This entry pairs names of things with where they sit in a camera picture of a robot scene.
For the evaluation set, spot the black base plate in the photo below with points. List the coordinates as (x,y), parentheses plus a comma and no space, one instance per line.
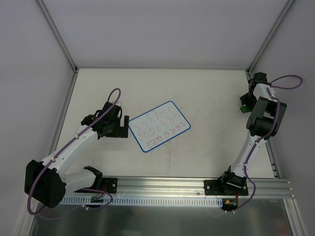
(215,187)
(109,185)

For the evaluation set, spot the left aluminium frame post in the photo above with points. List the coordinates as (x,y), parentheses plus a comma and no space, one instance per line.
(66,89)

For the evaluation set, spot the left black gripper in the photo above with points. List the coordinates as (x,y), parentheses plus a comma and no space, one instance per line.
(118,131)

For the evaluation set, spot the green bone-shaped eraser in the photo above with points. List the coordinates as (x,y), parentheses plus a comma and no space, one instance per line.
(244,109)

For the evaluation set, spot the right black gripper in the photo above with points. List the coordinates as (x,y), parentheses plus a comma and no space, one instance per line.
(246,101)

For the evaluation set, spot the aluminium mounting rail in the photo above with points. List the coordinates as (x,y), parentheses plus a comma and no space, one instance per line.
(266,188)

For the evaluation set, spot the blue framed whiteboard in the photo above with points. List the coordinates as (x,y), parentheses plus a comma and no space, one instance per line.
(158,126)

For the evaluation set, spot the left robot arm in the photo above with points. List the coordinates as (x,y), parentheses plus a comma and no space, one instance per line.
(47,180)

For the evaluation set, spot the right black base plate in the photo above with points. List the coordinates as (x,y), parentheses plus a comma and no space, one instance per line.
(215,187)

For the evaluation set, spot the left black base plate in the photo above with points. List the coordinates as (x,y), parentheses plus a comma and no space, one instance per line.
(109,185)

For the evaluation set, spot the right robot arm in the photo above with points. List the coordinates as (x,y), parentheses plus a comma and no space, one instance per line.
(266,115)

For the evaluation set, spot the white slotted cable duct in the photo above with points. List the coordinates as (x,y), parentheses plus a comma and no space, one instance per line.
(143,201)

